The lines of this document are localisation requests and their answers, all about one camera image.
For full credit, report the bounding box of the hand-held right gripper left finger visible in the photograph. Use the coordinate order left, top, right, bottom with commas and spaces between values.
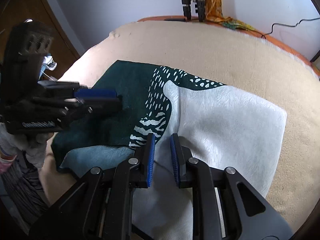
29, 133, 156, 240

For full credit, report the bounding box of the beige blanket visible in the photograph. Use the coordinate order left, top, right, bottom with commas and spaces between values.
37, 20, 320, 233

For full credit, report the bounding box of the white green printed t-shirt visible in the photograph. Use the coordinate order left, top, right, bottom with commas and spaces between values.
51, 60, 288, 240

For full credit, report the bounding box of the silver tripod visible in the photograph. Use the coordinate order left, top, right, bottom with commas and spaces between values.
181, 0, 207, 22

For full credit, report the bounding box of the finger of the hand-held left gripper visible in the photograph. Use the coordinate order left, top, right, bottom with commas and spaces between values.
37, 81, 118, 98
32, 96, 123, 121

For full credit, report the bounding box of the black power cable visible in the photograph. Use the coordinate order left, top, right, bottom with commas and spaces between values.
260, 17, 320, 39

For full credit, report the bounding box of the grey striped clothing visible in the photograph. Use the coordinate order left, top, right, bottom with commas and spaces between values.
0, 155, 49, 228

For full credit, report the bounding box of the person's left hand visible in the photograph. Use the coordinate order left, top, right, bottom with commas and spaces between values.
24, 131, 52, 169

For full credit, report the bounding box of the orange scarf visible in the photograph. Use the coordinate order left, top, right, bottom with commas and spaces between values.
200, 0, 257, 32

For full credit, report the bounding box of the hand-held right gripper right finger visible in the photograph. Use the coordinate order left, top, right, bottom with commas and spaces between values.
170, 133, 293, 240

